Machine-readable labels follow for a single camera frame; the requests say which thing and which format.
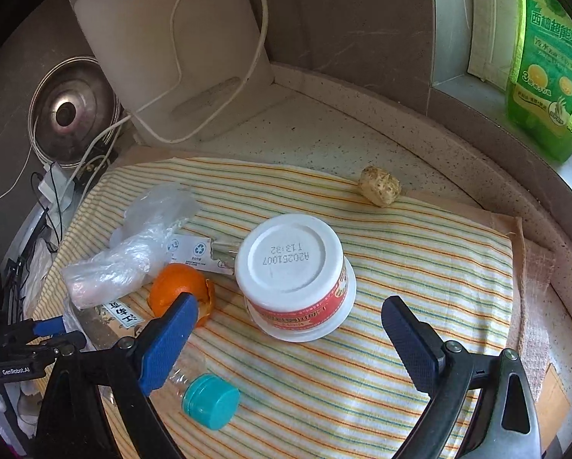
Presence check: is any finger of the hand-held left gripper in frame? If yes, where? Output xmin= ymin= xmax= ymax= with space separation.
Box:
xmin=0 ymin=316 xmax=71 ymax=345
xmin=25 ymin=331 xmax=88 ymax=358

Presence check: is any white cable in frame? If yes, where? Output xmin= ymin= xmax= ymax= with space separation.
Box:
xmin=51 ymin=0 xmax=271 ymax=202

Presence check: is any beige ginger piece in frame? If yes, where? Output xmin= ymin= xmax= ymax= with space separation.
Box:
xmin=359 ymin=166 xmax=401 ymax=208

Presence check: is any clear bottle with teal cap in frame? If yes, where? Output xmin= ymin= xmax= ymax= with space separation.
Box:
xmin=63 ymin=291 xmax=241 ymax=430

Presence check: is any white cutting board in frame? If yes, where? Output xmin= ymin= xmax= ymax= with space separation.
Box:
xmin=57 ymin=0 xmax=274 ymax=144

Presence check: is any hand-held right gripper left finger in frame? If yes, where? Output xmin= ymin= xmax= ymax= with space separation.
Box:
xmin=34 ymin=293 xmax=200 ymax=459

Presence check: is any white window frame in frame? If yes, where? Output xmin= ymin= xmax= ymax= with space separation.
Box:
xmin=432 ymin=0 xmax=521 ymax=120

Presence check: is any green dish soap bottle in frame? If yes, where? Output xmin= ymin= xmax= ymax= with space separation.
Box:
xmin=505 ymin=0 xmax=572 ymax=163

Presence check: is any clear plastic bag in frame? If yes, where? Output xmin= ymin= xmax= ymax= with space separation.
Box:
xmin=61 ymin=182 xmax=201 ymax=311

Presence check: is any orange peel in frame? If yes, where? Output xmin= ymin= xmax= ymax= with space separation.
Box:
xmin=147 ymin=263 xmax=216 ymax=328

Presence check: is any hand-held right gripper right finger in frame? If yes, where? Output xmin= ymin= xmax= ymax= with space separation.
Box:
xmin=380 ymin=295 xmax=542 ymax=459

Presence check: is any white plastic cup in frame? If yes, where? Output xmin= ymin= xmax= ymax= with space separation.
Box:
xmin=234 ymin=213 xmax=357 ymax=343

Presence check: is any clear blister pack with card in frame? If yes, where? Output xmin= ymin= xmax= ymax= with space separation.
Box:
xmin=164 ymin=233 xmax=241 ymax=275

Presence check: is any striped cloth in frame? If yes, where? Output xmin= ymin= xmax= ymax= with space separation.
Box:
xmin=25 ymin=155 xmax=515 ymax=459

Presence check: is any white power adapter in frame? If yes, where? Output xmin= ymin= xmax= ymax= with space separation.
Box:
xmin=31 ymin=161 xmax=78 ymax=208

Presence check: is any metal pot lid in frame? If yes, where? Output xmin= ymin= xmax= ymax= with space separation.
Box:
xmin=28 ymin=56 xmax=124 ymax=169

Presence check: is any beige woven cloth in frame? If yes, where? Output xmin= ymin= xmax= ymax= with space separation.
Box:
xmin=508 ymin=236 xmax=554 ymax=369

